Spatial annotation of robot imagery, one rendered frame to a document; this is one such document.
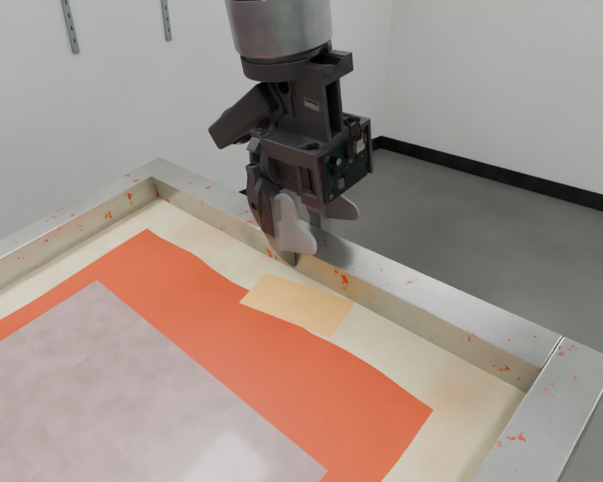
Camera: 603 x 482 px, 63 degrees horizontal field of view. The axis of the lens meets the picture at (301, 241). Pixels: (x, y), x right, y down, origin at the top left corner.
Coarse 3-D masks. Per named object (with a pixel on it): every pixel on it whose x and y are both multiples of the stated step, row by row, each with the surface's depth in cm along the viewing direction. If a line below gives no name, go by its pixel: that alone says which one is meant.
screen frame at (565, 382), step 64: (128, 192) 63; (192, 192) 60; (0, 256) 54; (320, 256) 47; (448, 320) 39; (512, 320) 38; (512, 384) 37; (576, 384) 33; (512, 448) 30; (576, 448) 32
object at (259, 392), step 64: (256, 320) 46; (192, 384) 42; (256, 384) 41; (320, 384) 40; (384, 384) 39; (128, 448) 38; (192, 448) 37; (256, 448) 36; (320, 448) 36; (384, 448) 35
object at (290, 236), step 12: (288, 192) 44; (276, 204) 44; (288, 204) 44; (276, 216) 45; (288, 216) 44; (276, 228) 46; (288, 228) 45; (300, 228) 44; (276, 240) 46; (288, 240) 46; (300, 240) 45; (312, 240) 44; (288, 252) 48; (300, 252) 46; (312, 252) 44; (288, 264) 50
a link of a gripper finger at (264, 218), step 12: (252, 168) 42; (252, 180) 42; (264, 180) 42; (252, 192) 43; (264, 192) 43; (276, 192) 44; (252, 204) 44; (264, 204) 44; (264, 216) 45; (264, 228) 46
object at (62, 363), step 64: (128, 256) 57; (192, 256) 55; (0, 320) 51; (64, 320) 50; (128, 320) 49; (192, 320) 48; (0, 384) 44; (64, 384) 43; (128, 384) 42; (0, 448) 39; (64, 448) 38
